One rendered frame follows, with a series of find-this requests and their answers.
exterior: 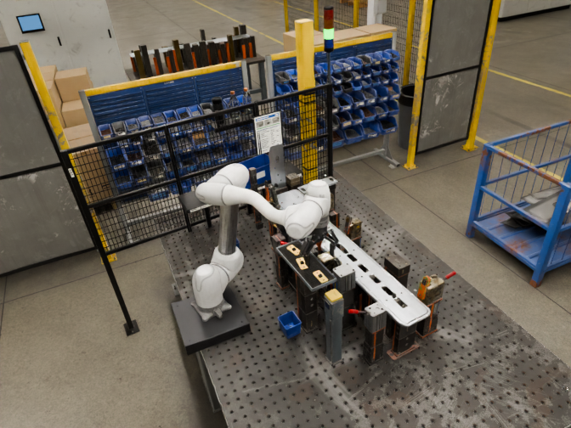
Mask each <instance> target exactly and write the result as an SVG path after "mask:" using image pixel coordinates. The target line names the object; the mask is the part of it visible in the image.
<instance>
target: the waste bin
mask: <svg viewBox="0 0 571 428"><path fill-rule="evenodd" d="M399 90H400V92H401V94H400V97H399V98H398V102H399V133H398V146H399V147H400V148H401V149H405V150H408V149H409V141H410V125H411V117H412V109H413V101H414V92H415V84H408V85H404V86H402V87H401V88H400V89H399Z"/></svg>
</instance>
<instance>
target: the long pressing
mask: <svg viewBox="0 0 571 428"><path fill-rule="evenodd" d="M304 196H305V195H304V194H303V193H301V192H300V191H299V190H297V189H293V190H290V191H287V192H285V193H282V194H278V195H277V197H278V201H279V204H280V206H281V208H280V210H281V211H283V210H285V209H286V208H287V207H288V206H294V205H293V203H295V204H302V202H303V199H304ZM281 202H282V203H281ZM328 227H331V228H333V231H334V234H335V235H336V237H337V238H338V239H339V243H337V244H340V245H341V246H342V247H343V248H345V249H346V250H347V251H348V253H347V254H344V253H343V252H342V251H341V250H340V249H338V248H337V247H336V249H335V256H336V257H338V258H339V259H340V261H341V262H342V264H345V263H349V264H350V265H351V266H352V267H353V268H354V269H355V270H356V279H355V283H356V284H357V285H358V286H359V287H360V288H361V289H362V290H363V291H364V292H365V293H366V294H367V295H368V296H369V297H371V298H372V299H373V300H374V301H375V302H378V301H379V302H380V303H381V304H382V305H383V306H384V307H385V308H386V309H387V314H388V315H389V316H390V317H391V318H392V319H393V320H394V321H395V322H396V323H397V324H398V325H400V326H402V327H410V326H411V325H413V324H416V323H418V322H420V321H422V320H423V319H424V318H427V317H429V316H430V314H431V311H430V309H429V308H428V307H427V306H426V305H425V304H423V303H422V302H421V301H420V300H419V299H418V298H416V297H415V296H414V295H413V294H412V293H411V292H410V291H408V290H407V289H406V288H405V287H404V286H403V285H401V284H400V283H399V282H398V280H396V279H395V278H394V277H393V276H392V275H391V274H390V273H388V272H387V271H386V270H385V269H384V268H383V267H381V266H380V265H379V264H378V263H377V262H375V261H374V260H373V259H372V258H371V257H370V256H369V255H367V254H366V253H365V252H364V251H363V250H362V249H360V248H359V247H358V246H357V245H356V244H355V243H354V242H353V241H352V240H351V239H350V238H349V237H347V236H346V235H345V234H344V233H343V232H342V231H340V230H339V229H338V228H337V227H336V226H335V225H333V224H332V223H331V222H330V219H329V224H328V225H327V229H328ZM321 249H322V250H323V251H324V252H327V251H330V241H328V240H326V239H324V240H322V243H321ZM347 255H352V256H353V257H354V258H356V259H357V260H358V261H356V262H353V261H351V260H350V259H349V258H348V257H347ZM360 264H362V265H363V266H364V267H365V268H367V269H368V270H369V272H367V273H365V272H363V271H362V270H361V269H360V268H359V267H358V265H360ZM371 275H374V276H375V277H377V278H378V279H379V280H380V281H381V283H379V284H376V283H375V282H374V281H373V280H372V279H371V278H370V277H369V276H371ZM361 276H363V277H361ZM383 286H386V287H388V289H390V291H392V292H393V293H396V294H397V295H396V296H397V297H396V298H392V296H389V295H388V294H387V293H386V292H385V291H384V290H383V289H382V287H383ZM401 293H402V294H401ZM397 298H399V299H400V300H401V301H402V302H403V303H404V304H405V305H406V306H407V307H406V308H402V307H401V306H400V305H399V304H398V303H397V302H396V301H395V299H397ZM386 300H387V301H386Z"/></svg>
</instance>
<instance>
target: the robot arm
mask: <svg viewBox="0 0 571 428"><path fill-rule="evenodd" d="M248 179H249V171H248V170H247V169H246V167H245V166H243V165H241V164H236V163H235V164H231V165H228V166H226V167H225V168H223V169H222V170H220V171H219V172H218V173H217V174H216V175H215V176H214V177H212V178H211V179H209V180H208V181H207V182H206V183H202V184H200V185H199V186H198V187H197V189H196V191H195V194H196V197H197V198H198V199H199V200H200V201H202V202H204V203H206V204H208V205H214V206H220V218H219V238H218V246H217V247H216V248H215V250H214V253H213V256H212V260H211V263H210V264H204V265H201V266H199V267H198V268H197V269H196V270H195V272H194V275H193V278H192V285H193V291H194V295H195V301H192V302H191V306H192V307H193V308H194V309H195V310H196V311H197V312H198V313H199V314H200V316H201V317H202V321H203V322H206V321H208V320H209V319H210V318H212V317H214V316H217V317H218V318H222V317H223V314H222V312H224V311H226V310H229V309H231V305H230V304H228V303H227V302H226V301H225V300H224V298H223V292H224V290H225V288H226V286H227V284H228V283H229V282H230V281H231V280H232V279H233V278H234V277H235V275H236V274H237V273H238V272H239V271H240V269H241V268H242V265H243V262H244V257H243V254H242V252H241V251H240V250H239V248H238V247H237V246H236V237H237V225H238V214H239V204H250V205H252V206H254V207H255V208H256V209H257V210H258V211H259V212H260V213H262V214H263V215H264V216H265V217H266V218H267V219H268V220H269V221H271V222H275V223H278V224H280V225H283V226H284V227H285V230H286V232H287V233H288V235H289V236H290V237H292V238H293V239H303V238H305V239H304V242H303V244H302V248H301V250H300V252H299V254H300V255H301V256H303V260H304V261H305V265H306V266H307V267H308V268H309V255H308V253H309V252H310V251H311V250H312V248H313V247H314V245H316V243H317V242H320V241H322V240H324V239H326V240H328V241H330V255H331V256H332V257H335V249H336V246H337V243H339V239H338V238H337V237H336V235H335V234H334V231H333V228H331V227H328V229H327V225H328V224H329V210H330V208H331V193H330V190H329V187H328V184H327V183H326V182H324V181H322V180H314V181H311V182H310V183H309V184H308V187H307V190H306V194H305V196H304V199H303V202H302V204H297V205H294V206H288V207H287V208H286V209H285V210H283V211H280V210H276V209H274V208H273V207H272V206H271V205H270V204H269V203H268V202H267V201H266V200H265V199H264V198H263V197H262V196H261V195H260V194H258V193H257V192H254V191H252V190H249V189H246V184H247V182H248ZM328 232H329V233H330V234H331V236H332V237H333V239H334V240H332V239H330V238H329V237H328V236H326V235H327V234H328ZM309 234H311V235H310V236H308V235H309ZM313 240H314V242H313ZM309 241H310V242H309Z"/></svg>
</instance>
